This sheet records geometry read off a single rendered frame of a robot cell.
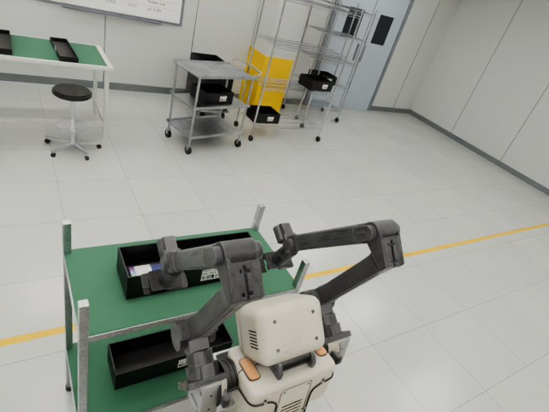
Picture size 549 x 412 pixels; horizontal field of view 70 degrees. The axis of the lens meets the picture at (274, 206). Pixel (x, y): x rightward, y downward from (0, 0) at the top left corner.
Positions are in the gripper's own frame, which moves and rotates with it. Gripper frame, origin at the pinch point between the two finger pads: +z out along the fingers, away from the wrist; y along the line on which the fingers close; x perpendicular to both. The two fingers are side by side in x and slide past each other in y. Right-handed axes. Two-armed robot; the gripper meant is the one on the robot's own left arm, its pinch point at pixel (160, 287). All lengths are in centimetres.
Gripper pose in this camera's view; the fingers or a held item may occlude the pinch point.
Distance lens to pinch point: 140.0
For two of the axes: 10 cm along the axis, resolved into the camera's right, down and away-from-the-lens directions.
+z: -4.4, 4.7, 7.6
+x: 3.0, 8.8, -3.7
